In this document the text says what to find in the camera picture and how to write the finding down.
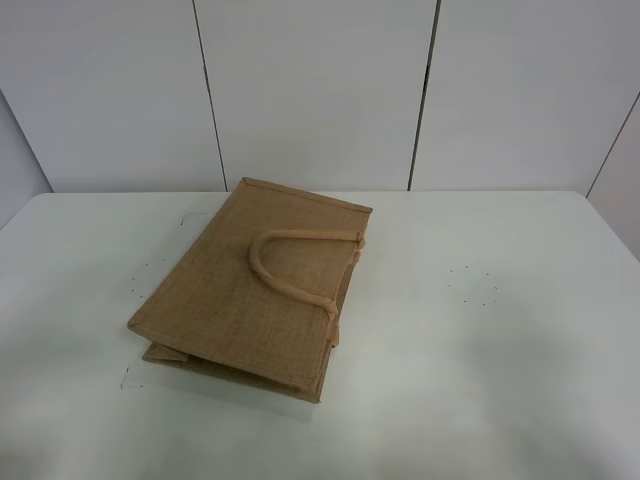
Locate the brown linen tote bag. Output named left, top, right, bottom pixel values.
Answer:
left=128, top=178, right=371, bottom=403

